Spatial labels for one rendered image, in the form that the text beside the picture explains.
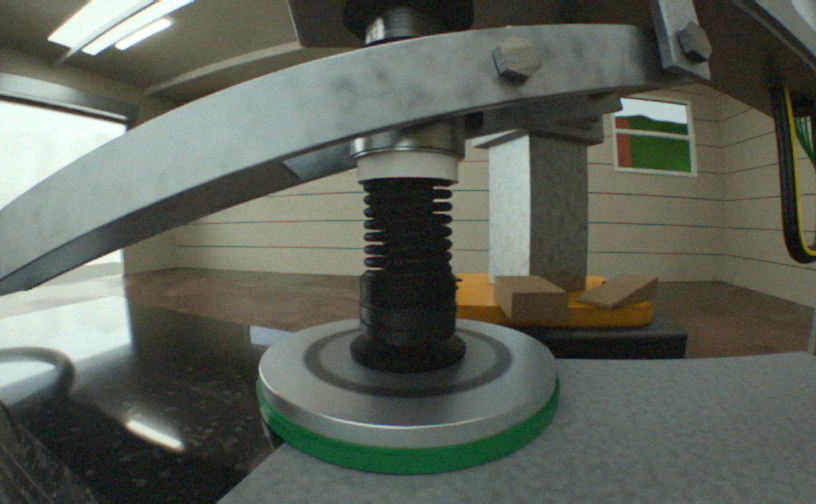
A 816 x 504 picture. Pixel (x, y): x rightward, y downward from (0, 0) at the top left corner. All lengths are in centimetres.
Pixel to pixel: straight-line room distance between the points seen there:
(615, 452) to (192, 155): 28
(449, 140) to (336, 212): 657
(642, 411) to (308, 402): 21
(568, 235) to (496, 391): 73
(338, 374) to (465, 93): 18
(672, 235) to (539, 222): 632
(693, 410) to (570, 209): 71
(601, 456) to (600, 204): 639
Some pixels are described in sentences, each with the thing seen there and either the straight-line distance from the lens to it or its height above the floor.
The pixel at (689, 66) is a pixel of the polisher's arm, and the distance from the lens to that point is 31.
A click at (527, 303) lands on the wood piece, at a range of 63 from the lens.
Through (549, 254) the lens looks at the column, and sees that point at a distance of 88.
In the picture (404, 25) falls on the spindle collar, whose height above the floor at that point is 108.
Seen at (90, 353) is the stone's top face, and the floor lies 82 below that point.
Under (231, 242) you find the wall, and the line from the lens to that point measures 809.
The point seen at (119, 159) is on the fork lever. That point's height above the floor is 98.
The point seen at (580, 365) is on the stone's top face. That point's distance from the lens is 34.
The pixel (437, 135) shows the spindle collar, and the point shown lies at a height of 100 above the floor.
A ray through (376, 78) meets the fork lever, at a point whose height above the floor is 102.
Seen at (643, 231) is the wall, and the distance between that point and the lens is 685.
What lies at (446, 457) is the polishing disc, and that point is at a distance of 19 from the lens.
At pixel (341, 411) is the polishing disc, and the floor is 85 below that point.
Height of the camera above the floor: 94
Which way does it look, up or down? 4 degrees down
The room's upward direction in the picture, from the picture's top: straight up
